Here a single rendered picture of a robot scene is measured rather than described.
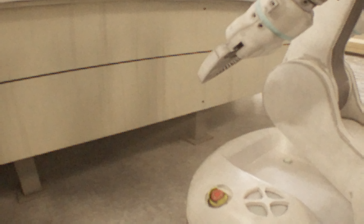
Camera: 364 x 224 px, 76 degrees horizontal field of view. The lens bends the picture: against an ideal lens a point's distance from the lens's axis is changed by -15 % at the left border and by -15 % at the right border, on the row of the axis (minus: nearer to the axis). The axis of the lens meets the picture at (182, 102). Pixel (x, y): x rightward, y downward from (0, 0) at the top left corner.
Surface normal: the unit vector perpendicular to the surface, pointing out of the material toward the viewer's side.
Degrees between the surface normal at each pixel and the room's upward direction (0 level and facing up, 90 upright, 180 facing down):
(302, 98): 90
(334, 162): 91
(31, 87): 90
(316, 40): 90
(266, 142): 68
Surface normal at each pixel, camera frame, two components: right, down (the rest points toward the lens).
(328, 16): -0.75, 0.21
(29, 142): 0.60, 0.27
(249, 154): 0.62, -0.09
